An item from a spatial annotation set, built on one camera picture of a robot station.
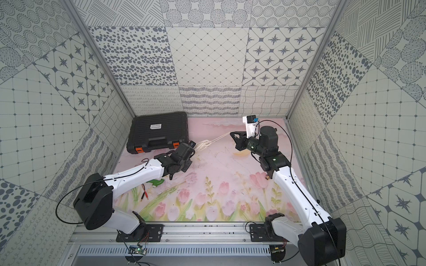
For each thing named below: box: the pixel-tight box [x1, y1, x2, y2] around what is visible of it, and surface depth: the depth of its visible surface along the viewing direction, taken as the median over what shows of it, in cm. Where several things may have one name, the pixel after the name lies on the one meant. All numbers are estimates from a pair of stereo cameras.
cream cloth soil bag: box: [194, 139, 212, 152], surface depth 80 cm
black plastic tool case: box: [126, 111, 189, 154], surface depth 106 cm
